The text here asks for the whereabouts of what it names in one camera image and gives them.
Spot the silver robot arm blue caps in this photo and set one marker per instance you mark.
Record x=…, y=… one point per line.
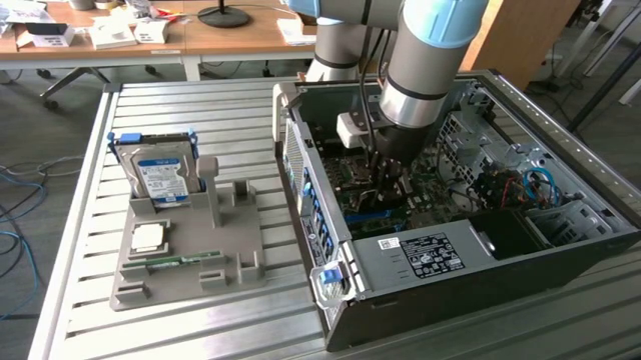
x=424, y=56

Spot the white flat open carton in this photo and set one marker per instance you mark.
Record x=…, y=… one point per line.
x=112, y=39

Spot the silver chipset heatsink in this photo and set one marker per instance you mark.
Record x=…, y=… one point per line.
x=423, y=221

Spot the small white labelled box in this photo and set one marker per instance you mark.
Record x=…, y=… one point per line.
x=149, y=33

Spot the black metal pole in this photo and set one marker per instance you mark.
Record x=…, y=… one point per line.
x=607, y=80

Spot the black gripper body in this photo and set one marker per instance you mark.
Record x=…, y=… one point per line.
x=400, y=144

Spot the blue case latch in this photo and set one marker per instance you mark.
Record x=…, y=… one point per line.
x=330, y=277

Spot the white box black flap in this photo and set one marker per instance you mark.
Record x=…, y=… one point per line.
x=49, y=39

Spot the black round lamp base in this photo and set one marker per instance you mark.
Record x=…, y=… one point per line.
x=223, y=18

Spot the metal CPU socket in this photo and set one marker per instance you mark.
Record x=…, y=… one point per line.
x=352, y=172

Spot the green RAM stick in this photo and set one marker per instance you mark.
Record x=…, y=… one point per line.
x=169, y=259

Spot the printed paper sheets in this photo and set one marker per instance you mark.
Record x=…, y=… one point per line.
x=24, y=13

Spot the wooden desk white frame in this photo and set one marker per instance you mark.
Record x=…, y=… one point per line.
x=260, y=37
x=80, y=52

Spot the silver perforated drive cage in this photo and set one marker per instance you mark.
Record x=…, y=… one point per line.
x=464, y=150

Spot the grey cup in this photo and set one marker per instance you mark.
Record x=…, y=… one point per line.
x=81, y=4

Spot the green motherboard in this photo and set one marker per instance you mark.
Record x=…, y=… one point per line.
x=435, y=195

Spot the hard disk in blue caddy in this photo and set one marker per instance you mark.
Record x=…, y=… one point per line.
x=157, y=176

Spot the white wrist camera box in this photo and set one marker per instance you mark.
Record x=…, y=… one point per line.
x=350, y=129

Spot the black open PC case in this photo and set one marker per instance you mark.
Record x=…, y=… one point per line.
x=450, y=311

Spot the silver CPU chip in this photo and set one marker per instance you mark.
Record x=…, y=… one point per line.
x=147, y=238

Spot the blue expansion slot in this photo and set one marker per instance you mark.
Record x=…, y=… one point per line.
x=367, y=216

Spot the silver disk bay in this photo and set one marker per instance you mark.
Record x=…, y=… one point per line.
x=570, y=225

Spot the white paper stack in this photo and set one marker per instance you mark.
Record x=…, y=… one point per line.
x=295, y=32

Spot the grey caster leg frame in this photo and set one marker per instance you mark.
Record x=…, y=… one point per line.
x=58, y=82

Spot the grey parts rack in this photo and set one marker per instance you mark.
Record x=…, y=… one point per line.
x=200, y=232

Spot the green graphics card black heatsink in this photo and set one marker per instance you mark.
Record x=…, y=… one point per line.
x=370, y=202

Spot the silver power supply unit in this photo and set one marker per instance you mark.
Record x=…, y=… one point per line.
x=430, y=255

